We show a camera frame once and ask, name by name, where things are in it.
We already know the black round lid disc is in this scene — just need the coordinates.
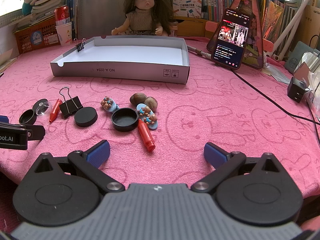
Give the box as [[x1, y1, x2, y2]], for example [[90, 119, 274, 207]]
[[74, 107, 98, 127]]

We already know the white paper cup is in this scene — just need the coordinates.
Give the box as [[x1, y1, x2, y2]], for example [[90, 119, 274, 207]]
[[56, 22, 72, 46]]

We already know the black smartphone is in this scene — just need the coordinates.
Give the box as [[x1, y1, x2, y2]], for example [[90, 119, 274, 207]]
[[212, 8, 251, 69]]

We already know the small black binder clip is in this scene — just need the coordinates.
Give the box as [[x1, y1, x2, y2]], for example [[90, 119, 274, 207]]
[[73, 38, 86, 52]]

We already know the colourful stationery box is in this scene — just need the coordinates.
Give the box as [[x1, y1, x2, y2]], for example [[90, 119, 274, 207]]
[[172, 0, 202, 18]]

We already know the brown chestnut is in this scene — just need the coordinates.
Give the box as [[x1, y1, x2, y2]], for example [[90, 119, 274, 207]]
[[144, 96, 158, 113], [130, 93, 147, 106]]

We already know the brown haired doll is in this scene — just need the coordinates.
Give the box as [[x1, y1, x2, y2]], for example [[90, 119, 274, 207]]
[[111, 0, 173, 36]]

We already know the pink triangular phone stand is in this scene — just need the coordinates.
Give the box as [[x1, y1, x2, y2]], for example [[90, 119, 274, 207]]
[[207, 0, 265, 69]]

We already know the black power adapter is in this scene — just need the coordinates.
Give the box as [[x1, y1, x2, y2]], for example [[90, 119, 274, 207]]
[[287, 76, 306, 103]]

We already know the long red crayon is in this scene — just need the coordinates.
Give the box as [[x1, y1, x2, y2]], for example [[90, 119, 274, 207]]
[[138, 119, 156, 152]]

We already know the red plastic basket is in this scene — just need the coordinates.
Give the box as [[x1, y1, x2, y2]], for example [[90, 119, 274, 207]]
[[14, 17, 60, 54]]

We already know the clear suction cup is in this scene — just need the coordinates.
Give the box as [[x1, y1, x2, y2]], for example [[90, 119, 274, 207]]
[[32, 99, 52, 116]]

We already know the blue bear hair clip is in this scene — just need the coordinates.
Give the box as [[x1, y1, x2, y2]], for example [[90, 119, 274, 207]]
[[100, 96, 120, 113]]

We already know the short red crayon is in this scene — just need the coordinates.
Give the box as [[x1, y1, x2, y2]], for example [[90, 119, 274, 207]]
[[49, 99, 62, 123]]

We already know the black charging cable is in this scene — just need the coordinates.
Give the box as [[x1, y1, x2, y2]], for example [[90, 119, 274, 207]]
[[231, 68, 320, 147]]

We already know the pink towel mat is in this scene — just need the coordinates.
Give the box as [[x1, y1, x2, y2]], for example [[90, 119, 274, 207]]
[[0, 36, 320, 233]]

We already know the large black binder clip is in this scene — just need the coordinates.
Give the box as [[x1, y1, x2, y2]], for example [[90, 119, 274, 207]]
[[59, 87, 83, 119]]

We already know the red soda can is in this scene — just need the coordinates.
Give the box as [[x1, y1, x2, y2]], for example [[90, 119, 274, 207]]
[[54, 5, 71, 26]]

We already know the small black cap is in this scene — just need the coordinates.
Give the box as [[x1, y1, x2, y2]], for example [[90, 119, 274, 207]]
[[19, 109, 37, 125]]

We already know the grey cardboard box tray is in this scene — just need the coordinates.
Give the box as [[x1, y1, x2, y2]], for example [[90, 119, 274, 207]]
[[50, 35, 190, 84]]

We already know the large black cap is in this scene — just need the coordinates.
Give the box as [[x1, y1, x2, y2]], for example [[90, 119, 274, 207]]
[[111, 108, 140, 132]]

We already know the grey plastic storage bin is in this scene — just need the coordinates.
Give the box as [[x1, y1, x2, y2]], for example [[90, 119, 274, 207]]
[[76, 0, 125, 39]]

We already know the white cable connector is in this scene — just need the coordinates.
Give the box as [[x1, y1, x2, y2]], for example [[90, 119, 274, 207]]
[[187, 45, 212, 60]]

